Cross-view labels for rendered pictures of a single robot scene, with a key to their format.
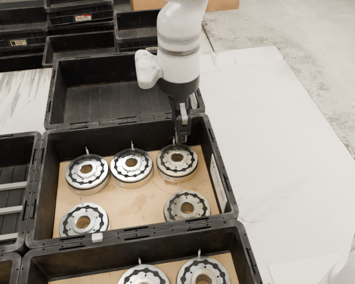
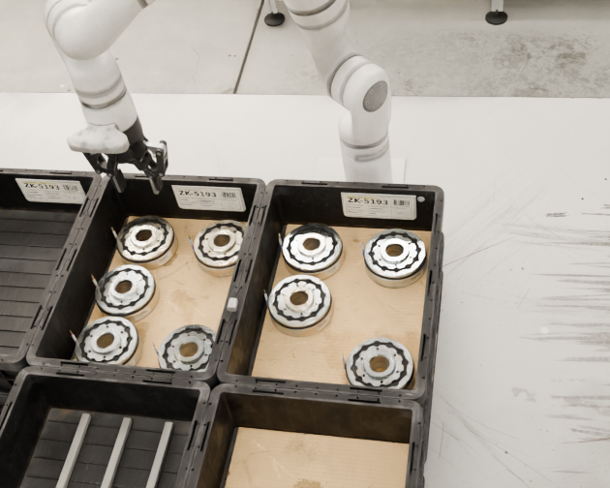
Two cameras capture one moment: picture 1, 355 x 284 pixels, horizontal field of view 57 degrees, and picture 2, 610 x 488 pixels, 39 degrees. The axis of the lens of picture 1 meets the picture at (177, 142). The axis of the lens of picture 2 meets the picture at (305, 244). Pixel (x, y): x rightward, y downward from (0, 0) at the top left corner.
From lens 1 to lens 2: 0.95 m
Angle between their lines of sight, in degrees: 40
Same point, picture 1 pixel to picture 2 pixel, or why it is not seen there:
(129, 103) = not seen: outside the picture
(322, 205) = (259, 148)
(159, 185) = (167, 273)
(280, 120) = not seen: hidden behind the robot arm
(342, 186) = (244, 119)
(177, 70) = (129, 109)
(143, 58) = (86, 135)
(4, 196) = (85, 466)
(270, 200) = not seen: hidden behind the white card
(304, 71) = not seen: outside the picture
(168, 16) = (97, 70)
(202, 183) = (189, 228)
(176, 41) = (117, 83)
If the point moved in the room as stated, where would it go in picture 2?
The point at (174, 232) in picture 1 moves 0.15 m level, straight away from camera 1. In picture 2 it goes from (258, 236) to (174, 222)
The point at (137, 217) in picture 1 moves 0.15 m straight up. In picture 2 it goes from (202, 303) to (182, 247)
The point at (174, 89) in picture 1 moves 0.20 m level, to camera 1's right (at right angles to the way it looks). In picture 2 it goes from (134, 132) to (188, 48)
